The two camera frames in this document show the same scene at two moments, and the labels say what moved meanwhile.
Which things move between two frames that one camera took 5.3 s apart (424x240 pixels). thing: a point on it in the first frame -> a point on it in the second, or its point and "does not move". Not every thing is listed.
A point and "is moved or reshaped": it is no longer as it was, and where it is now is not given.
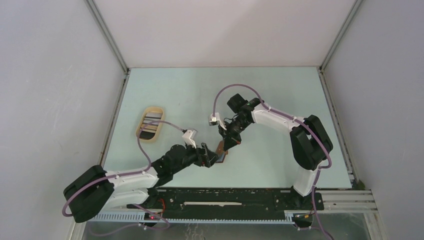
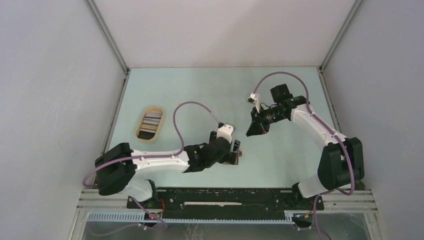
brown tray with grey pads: (220, 152) is moved or reshaped
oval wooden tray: (151, 131) does not move
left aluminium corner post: (97, 16) does not move
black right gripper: (232, 140) -> (258, 126)
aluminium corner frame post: (346, 22) does not move
